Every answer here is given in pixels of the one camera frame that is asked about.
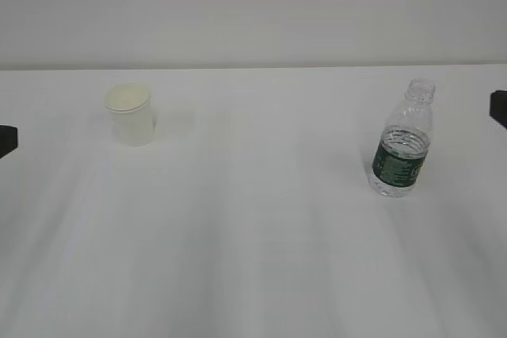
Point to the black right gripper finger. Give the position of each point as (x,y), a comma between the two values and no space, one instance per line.
(498,107)

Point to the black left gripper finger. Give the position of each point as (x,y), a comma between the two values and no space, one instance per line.
(8,140)

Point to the white paper cup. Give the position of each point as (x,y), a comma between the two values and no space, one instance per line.
(130,108)

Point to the clear water bottle green label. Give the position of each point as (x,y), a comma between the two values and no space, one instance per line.
(404,142)

